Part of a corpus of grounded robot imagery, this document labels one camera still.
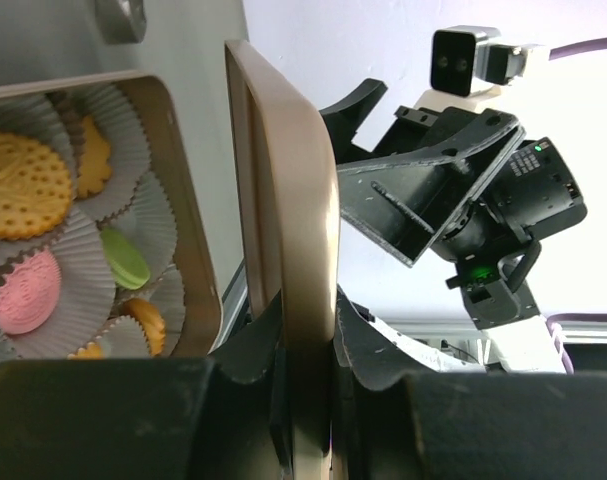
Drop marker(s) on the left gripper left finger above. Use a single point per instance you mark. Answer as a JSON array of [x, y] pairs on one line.
[[221, 416]]

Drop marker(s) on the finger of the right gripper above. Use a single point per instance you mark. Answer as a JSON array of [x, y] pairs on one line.
[[345, 117]]

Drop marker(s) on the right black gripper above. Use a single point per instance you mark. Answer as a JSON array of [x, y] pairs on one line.
[[469, 187]]

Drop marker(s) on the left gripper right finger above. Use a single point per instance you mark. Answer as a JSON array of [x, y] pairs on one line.
[[395, 419]]

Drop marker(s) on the gold tin lid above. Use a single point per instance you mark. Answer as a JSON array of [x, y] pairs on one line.
[[290, 221]]

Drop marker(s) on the small orange flower cookie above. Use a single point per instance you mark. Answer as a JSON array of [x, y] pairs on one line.
[[151, 321]]

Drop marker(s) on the green cookie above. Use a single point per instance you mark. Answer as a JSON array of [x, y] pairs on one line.
[[129, 268]]

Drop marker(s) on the round orange biscuit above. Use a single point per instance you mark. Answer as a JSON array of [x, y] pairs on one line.
[[36, 189]]

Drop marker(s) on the gold cookie tin box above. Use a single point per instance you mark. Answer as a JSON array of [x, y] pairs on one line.
[[149, 198]]

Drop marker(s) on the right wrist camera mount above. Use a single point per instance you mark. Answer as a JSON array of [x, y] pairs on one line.
[[474, 68]]

